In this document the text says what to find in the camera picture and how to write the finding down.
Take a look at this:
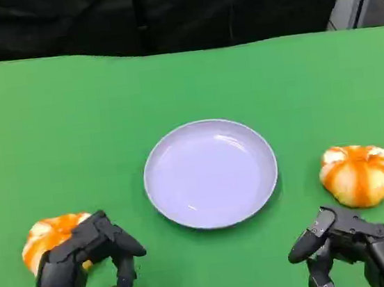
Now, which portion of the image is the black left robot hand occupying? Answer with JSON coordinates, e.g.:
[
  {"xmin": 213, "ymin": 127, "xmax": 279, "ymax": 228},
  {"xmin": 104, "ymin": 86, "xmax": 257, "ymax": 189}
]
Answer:
[{"xmin": 0, "ymin": 204, "xmax": 152, "ymax": 287}]

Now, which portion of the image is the green table cloth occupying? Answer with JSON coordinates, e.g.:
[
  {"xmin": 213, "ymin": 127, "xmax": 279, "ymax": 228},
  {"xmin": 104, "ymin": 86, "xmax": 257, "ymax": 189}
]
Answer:
[{"xmin": 0, "ymin": 13, "xmax": 384, "ymax": 287}]

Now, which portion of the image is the lilac plate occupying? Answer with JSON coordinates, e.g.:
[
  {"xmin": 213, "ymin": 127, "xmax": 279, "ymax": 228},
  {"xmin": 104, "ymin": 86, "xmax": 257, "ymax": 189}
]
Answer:
[{"xmin": 136, "ymin": 111, "xmax": 286, "ymax": 238}]

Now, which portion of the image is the black backdrop curtain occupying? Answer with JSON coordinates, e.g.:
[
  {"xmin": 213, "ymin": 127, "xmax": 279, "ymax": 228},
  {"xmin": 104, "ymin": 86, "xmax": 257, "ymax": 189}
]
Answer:
[{"xmin": 0, "ymin": 0, "xmax": 362, "ymax": 74}]

